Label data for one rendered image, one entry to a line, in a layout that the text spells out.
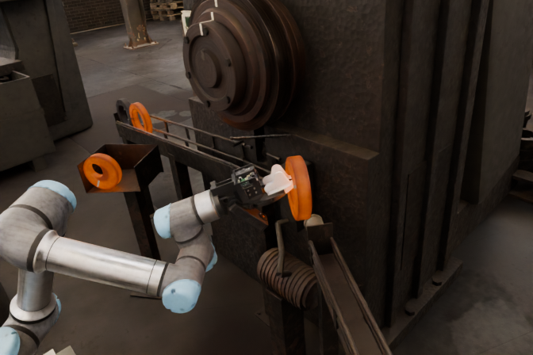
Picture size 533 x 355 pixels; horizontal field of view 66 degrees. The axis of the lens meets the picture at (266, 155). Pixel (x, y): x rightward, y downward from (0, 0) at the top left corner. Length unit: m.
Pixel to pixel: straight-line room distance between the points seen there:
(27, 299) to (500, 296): 1.81
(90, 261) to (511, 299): 1.73
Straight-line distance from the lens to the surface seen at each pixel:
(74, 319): 2.19
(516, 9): 1.90
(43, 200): 1.10
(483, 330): 1.98
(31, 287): 1.30
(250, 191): 0.96
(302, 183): 0.93
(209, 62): 1.28
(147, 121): 2.17
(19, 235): 1.02
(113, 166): 1.76
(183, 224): 0.99
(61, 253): 0.99
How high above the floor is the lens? 1.43
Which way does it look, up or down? 27 degrees down
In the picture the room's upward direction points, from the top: 6 degrees counter-clockwise
